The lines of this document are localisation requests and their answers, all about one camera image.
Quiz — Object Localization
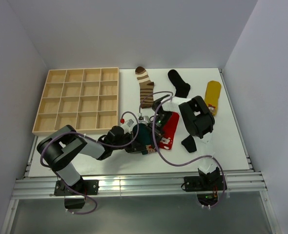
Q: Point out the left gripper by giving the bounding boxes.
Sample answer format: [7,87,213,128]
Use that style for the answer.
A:
[112,131,146,153]

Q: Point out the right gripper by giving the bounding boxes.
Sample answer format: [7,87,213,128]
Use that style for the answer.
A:
[145,111,173,149]

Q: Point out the dark teal sock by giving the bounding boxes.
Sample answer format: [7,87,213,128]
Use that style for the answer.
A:
[132,123,156,155]

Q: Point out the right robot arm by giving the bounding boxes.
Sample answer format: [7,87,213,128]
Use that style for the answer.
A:
[152,95,226,190]

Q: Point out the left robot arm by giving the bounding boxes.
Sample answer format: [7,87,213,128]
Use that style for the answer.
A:
[37,125,146,195]

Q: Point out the red sock with white bear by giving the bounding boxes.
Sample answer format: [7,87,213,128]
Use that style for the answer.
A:
[159,113,180,150]

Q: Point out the plain black sock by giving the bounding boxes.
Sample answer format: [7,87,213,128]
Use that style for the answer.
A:
[181,135,197,153]

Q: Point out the brown striped sock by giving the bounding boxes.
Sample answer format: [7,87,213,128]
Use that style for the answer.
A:
[135,66,154,109]

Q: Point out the black sock with white stripes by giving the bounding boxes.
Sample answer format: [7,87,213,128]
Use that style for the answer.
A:
[167,69,190,98]

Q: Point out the wooden compartment tray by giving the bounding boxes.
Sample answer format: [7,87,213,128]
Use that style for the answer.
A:
[32,67,119,136]

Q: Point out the yellow sock with cartoon face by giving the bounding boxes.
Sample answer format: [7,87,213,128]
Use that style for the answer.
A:
[205,80,222,116]

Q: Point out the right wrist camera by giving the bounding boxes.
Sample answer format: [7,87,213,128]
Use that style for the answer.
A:
[138,115,151,125]

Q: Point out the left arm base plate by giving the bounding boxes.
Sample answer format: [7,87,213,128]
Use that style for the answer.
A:
[54,180,99,196]

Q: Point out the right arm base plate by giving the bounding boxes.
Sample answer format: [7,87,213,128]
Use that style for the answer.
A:
[181,175,227,192]

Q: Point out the aluminium mounting rail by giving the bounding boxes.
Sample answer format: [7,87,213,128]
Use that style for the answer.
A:
[11,171,267,199]

